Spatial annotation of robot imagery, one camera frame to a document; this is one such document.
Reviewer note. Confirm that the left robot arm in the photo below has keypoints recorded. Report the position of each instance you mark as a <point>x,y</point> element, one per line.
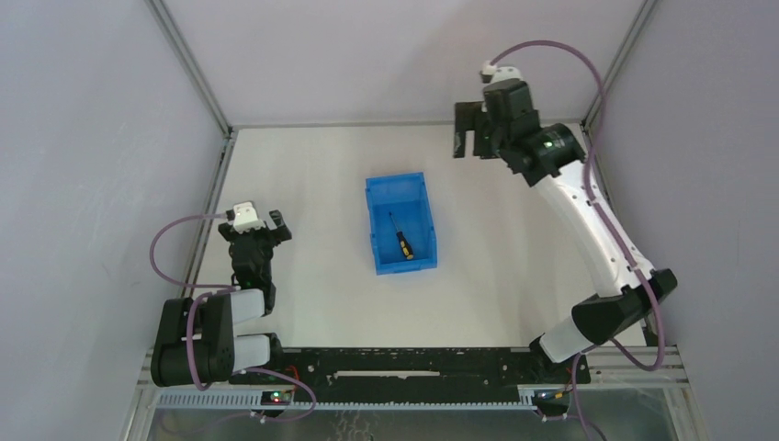
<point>197,342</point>

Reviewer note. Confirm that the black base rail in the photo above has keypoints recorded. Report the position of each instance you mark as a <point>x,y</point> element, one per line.
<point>425,372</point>

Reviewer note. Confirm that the aluminium frame rail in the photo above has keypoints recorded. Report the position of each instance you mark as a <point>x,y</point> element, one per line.
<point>176,39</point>
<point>376,123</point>
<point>600,110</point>

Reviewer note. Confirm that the aluminium frame back rail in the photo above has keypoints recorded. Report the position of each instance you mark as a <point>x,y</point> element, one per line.
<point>376,123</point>

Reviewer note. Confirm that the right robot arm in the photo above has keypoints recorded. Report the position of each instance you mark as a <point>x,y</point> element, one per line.
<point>628,288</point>

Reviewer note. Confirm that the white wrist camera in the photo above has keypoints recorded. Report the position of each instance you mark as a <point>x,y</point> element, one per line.
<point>243,217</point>
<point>491,73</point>

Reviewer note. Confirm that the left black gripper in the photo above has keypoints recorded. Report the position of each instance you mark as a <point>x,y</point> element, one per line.
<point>254,234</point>

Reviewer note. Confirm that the blue plastic bin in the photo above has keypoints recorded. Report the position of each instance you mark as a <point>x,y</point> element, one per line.
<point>407,198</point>

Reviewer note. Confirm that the grey slotted cable duct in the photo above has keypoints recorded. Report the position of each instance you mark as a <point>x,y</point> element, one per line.
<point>512,399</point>

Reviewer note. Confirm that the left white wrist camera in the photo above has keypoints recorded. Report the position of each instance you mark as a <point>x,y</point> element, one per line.
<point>243,217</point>

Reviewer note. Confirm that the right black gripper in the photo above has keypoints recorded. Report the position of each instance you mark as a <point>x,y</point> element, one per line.
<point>479,130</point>

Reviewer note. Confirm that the aluminium frame right rail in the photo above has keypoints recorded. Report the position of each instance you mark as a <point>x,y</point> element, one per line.
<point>600,110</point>

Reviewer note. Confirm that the aluminium frame left rail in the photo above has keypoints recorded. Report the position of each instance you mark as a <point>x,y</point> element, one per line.
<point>176,39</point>

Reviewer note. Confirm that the black yellow screwdriver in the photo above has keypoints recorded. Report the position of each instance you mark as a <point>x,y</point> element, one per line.
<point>405,246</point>

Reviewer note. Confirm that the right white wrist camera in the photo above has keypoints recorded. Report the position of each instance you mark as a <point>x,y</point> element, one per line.
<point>491,73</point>

